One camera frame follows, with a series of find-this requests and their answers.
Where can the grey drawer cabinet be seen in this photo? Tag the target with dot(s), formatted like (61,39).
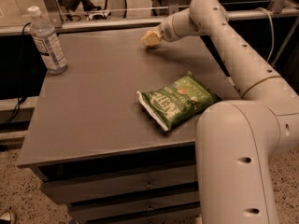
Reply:
(97,150)

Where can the shoe tip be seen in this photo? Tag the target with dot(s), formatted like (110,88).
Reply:
(8,217)

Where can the clear plastic water bottle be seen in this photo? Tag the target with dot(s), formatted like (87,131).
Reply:
(47,42)

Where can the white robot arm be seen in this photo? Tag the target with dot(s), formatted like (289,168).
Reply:
(235,138)

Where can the metal guard rail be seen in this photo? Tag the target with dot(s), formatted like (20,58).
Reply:
(85,26)

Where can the white power strip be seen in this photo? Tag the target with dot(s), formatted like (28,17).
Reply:
(97,16)

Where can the green jalapeno chip bag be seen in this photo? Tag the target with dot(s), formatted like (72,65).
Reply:
(174,103)

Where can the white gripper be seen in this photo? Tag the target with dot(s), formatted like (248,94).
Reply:
(165,32)

